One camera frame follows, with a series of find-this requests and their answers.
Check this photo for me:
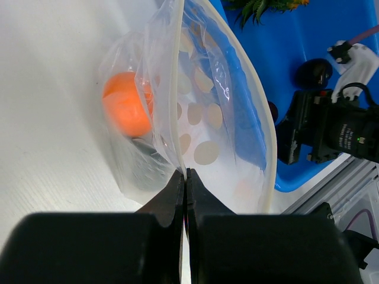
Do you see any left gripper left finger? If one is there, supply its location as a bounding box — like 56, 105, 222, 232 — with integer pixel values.
5, 172, 185, 283

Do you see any aluminium mounting rail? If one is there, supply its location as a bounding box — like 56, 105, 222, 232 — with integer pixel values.
281, 156, 379, 237

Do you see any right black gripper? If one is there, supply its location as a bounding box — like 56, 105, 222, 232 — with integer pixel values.
277, 88, 378, 164

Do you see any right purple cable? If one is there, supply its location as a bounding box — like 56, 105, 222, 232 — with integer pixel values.
348, 25, 379, 47

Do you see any clear zip top bag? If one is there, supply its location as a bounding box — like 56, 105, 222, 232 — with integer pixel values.
99, 1, 277, 214

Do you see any orange persimmon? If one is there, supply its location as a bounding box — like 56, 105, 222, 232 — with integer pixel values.
102, 72, 153, 138

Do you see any toy pineapple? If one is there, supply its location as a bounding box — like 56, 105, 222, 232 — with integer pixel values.
223, 0, 310, 30

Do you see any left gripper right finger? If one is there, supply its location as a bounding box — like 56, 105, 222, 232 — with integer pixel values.
185, 169, 362, 283

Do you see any blue plastic bin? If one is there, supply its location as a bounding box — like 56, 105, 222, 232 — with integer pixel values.
189, 0, 379, 193

